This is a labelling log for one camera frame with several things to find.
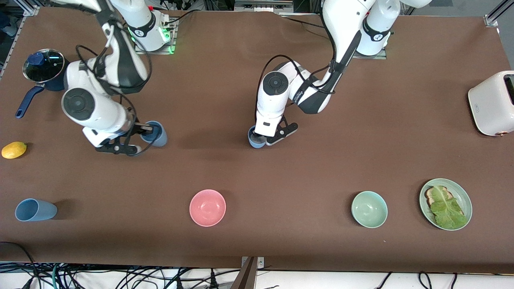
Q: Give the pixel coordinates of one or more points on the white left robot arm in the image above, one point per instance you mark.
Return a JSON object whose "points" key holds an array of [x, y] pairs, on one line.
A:
{"points": [[345, 24]]}

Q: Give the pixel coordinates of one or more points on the dark blue saucepan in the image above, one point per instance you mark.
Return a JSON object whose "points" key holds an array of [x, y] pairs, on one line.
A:
{"points": [[56, 84]]}

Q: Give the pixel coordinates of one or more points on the pink bowl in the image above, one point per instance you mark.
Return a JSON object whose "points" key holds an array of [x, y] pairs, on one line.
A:
{"points": [[207, 208]]}

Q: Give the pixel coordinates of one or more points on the pale green bowl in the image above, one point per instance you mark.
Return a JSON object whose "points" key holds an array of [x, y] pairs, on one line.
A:
{"points": [[369, 209]]}

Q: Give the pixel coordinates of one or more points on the dark metal strut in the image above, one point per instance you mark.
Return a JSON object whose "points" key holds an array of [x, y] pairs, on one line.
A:
{"points": [[245, 277]]}

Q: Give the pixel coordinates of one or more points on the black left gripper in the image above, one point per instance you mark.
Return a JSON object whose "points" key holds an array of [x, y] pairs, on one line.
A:
{"points": [[260, 135]]}

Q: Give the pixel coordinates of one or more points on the blue cup with paper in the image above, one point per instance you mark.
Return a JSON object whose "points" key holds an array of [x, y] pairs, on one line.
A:
{"points": [[253, 143]]}

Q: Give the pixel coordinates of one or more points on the pale green plate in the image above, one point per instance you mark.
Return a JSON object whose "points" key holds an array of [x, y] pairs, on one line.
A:
{"points": [[459, 194]]}

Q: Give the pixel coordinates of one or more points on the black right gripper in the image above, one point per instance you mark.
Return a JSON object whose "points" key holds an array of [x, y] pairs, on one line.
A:
{"points": [[137, 129]]}

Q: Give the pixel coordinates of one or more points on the white toaster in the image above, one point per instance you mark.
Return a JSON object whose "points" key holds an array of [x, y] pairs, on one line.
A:
{"points": [[490, 104]]}

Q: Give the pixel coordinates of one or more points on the small metal bracket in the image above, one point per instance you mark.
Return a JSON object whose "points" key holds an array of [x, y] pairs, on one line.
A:
{"points": [[261, 263]]}

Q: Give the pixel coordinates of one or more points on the aluminium frame profile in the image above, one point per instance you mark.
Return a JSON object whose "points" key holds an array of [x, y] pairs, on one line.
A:
{"points": [[32, 10], [492, 20]]}

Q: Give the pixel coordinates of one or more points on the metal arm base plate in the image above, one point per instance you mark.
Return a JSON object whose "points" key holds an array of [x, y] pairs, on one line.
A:
{"points": [[381, 56], [170, 44]]}

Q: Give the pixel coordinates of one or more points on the blue plastic cup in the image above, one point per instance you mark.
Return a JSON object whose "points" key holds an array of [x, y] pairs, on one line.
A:
{"points": [[160, 138], [38, 210]]}

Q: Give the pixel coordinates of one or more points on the yellow lemon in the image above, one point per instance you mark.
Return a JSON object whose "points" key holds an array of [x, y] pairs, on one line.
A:
{"points": [[14, 150]]}

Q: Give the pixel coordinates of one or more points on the glass lid with blue knob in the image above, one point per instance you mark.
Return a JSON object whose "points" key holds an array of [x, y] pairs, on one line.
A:
{"points": [[44, 66]]}

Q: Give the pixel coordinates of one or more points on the grey power strip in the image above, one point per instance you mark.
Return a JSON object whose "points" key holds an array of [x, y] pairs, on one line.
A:
{"points": [[261, 6]]}

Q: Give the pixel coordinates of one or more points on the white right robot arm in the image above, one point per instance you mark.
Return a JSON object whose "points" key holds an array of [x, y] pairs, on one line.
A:
{"points": [[120, 68]]}

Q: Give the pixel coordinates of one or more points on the toast slice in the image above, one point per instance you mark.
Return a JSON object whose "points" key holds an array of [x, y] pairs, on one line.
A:
{"points": [[429, 197]]}

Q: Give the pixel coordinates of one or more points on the green lettuce leaf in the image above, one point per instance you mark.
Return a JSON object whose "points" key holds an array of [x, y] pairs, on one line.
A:
{"points": [[447, 212]]}

